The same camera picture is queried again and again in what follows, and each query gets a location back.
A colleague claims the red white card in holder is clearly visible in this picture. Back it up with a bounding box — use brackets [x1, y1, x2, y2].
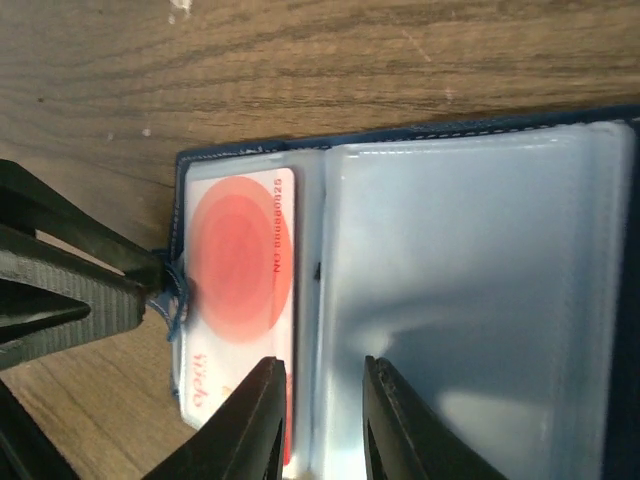
[180, 167, 297, 469]

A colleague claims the navy blue card holder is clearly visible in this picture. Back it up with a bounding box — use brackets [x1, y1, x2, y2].
[168, 105, 639, 479]

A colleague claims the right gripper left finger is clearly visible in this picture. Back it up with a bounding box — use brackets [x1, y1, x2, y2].
[145, 357, 286, 480]

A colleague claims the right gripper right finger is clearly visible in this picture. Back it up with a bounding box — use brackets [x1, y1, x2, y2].
[363, 356, 500, 479]

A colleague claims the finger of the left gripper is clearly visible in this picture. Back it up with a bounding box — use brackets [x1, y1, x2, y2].
[1, 159, 164, 295]
[1, 226, 145, 370]

